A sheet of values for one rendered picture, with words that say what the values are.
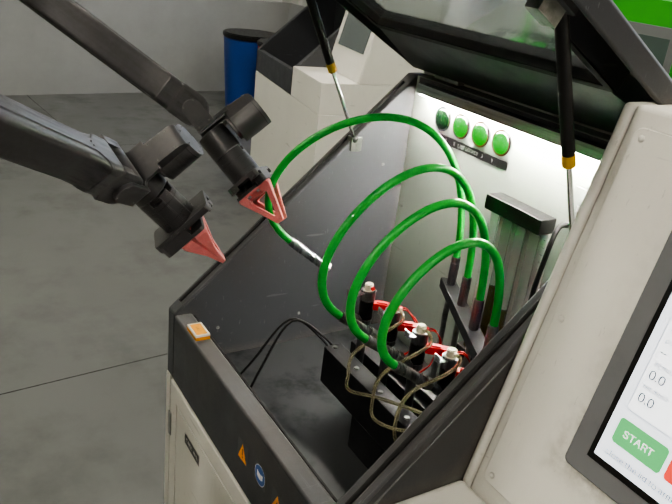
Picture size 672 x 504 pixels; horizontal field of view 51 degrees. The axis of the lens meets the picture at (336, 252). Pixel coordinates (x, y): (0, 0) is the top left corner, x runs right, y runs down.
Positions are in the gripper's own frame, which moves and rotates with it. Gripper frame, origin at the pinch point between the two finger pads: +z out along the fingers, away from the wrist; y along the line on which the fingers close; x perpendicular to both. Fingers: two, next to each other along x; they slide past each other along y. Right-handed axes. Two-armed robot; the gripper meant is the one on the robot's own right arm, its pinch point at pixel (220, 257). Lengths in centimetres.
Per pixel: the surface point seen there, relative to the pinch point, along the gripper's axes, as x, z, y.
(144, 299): 216, 83, -92
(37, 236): 294, 43, -132
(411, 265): 37, 49, 21
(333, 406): 12.0, 46.4, -9.3
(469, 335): -6.4, 39.0, 21.5
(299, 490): -23.0, 26.8, -12.2
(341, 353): 8.4, 35.0, 0.5
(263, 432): -9.4, 24.5, -14.3
